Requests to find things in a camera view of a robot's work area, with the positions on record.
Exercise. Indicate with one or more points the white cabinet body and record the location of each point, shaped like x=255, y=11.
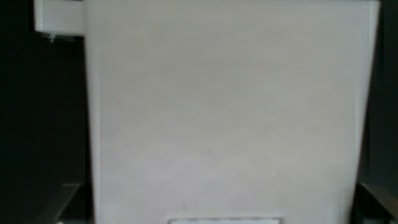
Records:
x=60, y=16

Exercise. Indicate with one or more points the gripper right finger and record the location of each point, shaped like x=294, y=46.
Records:
x=376, y=205

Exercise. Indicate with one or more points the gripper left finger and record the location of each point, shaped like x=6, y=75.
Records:
x=69, y=209

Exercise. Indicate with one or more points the white cabinet top block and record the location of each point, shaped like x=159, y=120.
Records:
x=229, y=90

